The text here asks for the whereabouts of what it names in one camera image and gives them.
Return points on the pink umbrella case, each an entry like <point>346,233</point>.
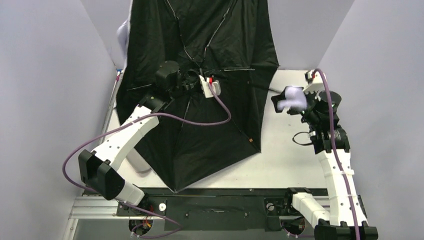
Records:
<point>138,162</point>

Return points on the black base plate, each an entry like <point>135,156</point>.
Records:
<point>295,224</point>

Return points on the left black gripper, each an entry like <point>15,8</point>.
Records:
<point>191,81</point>

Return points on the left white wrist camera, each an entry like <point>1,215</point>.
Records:
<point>210,86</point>

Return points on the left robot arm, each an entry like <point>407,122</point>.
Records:
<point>99,167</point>

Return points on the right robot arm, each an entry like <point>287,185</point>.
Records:
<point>345,218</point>

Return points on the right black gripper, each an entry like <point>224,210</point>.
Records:
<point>305,100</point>

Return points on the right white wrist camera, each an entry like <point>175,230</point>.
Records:
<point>314,82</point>

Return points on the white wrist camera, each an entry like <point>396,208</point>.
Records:
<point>210,86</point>
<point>314,82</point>

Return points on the lavender folding umbrella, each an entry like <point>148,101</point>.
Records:
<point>230,40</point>

